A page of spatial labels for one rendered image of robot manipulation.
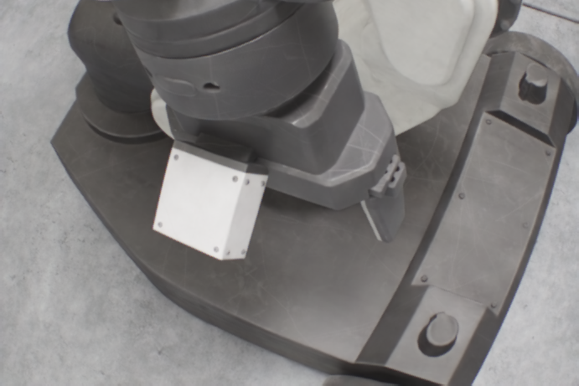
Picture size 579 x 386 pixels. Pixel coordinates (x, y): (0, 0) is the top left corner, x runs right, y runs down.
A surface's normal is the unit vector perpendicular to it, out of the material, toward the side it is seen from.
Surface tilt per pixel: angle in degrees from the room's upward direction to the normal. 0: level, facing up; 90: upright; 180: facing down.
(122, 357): 0
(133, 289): 0
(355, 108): 79
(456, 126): 0
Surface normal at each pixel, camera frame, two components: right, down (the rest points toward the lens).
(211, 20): 0.16, 0.80
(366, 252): -0.05, -0.48
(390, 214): 0.86, 0.28
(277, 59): 0.51, 0.64
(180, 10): -0.22, 0.22
